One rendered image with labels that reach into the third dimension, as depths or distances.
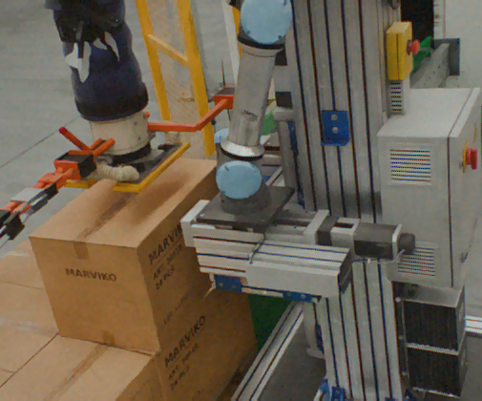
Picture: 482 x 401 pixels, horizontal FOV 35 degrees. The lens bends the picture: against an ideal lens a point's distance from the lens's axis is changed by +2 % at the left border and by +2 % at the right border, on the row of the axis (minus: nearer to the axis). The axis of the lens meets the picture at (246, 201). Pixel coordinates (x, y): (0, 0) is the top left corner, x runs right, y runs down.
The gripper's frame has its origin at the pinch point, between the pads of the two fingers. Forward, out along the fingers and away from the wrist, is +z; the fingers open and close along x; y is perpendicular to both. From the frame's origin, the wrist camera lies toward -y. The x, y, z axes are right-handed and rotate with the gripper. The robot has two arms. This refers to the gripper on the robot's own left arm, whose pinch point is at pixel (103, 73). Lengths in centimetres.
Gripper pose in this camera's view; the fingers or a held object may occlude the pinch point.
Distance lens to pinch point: 191.3
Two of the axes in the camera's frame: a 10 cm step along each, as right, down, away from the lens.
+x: -4.1, 4.8, -7.8
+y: -9.0, -0.7, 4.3
